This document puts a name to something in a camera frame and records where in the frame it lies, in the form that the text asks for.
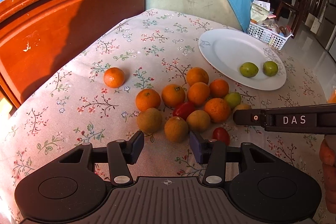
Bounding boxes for red cherry tomato front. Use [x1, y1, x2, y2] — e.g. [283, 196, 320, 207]
[212, 127, 230, 146]

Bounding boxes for red cherry tomato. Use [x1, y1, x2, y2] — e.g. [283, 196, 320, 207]
[212, 127, 230, 146]
[173, 101, 196, 120]

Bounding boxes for brown kiwi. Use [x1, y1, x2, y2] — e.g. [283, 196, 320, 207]
[233, 103, 251, 113]
[137, 108, 162, 134]
[186, 110, 211, 133]
[164, 117, 189, 143]

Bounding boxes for large orange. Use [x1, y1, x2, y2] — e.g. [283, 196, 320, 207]
[204, 98, 231, 123]

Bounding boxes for tangerine with stem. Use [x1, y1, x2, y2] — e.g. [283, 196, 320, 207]
[161, 84, 186, 108]

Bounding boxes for large green fruit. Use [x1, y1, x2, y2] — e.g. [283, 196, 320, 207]
[262, 61, 278, 77]

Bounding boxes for lone small tangerine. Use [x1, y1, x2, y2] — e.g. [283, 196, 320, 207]
[103, 67, 125, 88]

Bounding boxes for tangerine top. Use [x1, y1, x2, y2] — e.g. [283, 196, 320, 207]
[186, 67, 209, 86]

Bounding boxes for small green fruit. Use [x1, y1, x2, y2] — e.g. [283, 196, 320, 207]
[239, 62, 259, 78]

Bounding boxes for person right hand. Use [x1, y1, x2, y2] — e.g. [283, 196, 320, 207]
[319, 139, 336, 214]

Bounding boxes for orange plastic bag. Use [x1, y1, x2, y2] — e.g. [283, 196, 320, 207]
[327, 88, 336, 103]

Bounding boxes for floral tablecloth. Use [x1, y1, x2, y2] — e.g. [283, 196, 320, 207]
[1, 9, 326, 221]

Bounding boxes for refrigerator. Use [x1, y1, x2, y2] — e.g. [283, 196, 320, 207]
[316, 0, 335, 60]

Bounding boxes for white perforated basket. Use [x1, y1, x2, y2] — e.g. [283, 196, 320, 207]
[247, 22, 293, 50]

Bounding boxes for white floral plate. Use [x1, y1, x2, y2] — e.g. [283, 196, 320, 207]
[198, 28, 286, 91]

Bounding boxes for dark wooden chair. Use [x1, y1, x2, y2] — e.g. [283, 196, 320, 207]
[274, 0, 308, 36]

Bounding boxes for red wooden cabinet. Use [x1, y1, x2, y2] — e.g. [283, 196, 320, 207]
[1, 0, 146, 107]

